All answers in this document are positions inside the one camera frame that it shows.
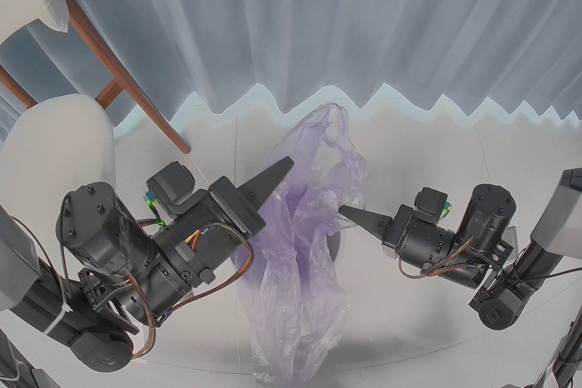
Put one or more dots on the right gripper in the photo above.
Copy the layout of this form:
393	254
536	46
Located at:
423	245

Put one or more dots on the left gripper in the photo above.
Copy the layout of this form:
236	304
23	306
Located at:
213	236

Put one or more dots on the purple plastic bag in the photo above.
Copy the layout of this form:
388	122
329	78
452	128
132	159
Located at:
300	286

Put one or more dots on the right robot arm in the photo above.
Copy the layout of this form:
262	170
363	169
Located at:
486	213

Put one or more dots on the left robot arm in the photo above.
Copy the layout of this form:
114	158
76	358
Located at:
91	231

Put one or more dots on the white trash bin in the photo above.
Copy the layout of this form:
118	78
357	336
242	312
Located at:
337	246

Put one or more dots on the white cushioned wooden chair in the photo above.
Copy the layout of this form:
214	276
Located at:
54	140

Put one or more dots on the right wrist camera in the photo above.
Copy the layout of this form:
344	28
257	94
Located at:
432	202

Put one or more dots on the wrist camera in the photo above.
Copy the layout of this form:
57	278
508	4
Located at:
170	184
432	202

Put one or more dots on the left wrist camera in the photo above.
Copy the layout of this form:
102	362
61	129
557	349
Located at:
170	184

